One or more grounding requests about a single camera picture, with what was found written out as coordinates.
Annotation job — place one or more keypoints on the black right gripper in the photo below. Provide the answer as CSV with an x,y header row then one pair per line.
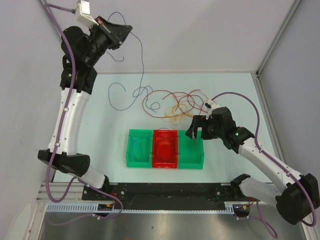
x,y
199,121

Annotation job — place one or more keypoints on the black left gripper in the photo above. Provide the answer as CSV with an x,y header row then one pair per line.
x,y
119,32

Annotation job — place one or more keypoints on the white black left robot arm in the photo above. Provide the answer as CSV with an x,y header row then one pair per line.
x,y
81,52

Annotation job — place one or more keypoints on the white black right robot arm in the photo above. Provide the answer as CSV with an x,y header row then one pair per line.
x,y
293,194

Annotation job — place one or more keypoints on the right green plastic bin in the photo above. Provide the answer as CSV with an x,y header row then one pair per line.
x,y
190,152

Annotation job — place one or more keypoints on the green plastic bin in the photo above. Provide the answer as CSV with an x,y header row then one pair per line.
x,y
190,152
139,148

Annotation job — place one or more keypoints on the red plastic bin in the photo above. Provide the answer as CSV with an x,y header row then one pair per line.
x,y
165,149

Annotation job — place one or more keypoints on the left green plastic bin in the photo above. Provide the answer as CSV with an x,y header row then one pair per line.
x,y
139,148

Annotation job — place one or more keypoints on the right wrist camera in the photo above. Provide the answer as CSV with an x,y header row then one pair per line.
x,y
211,105

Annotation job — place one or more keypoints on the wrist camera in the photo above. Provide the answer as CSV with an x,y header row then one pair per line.
x,y
211,105
83,14

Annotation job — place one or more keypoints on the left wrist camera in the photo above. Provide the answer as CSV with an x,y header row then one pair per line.
x,y
83,14

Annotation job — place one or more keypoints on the slotted cable duct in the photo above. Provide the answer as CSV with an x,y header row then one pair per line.
x,y
106,208

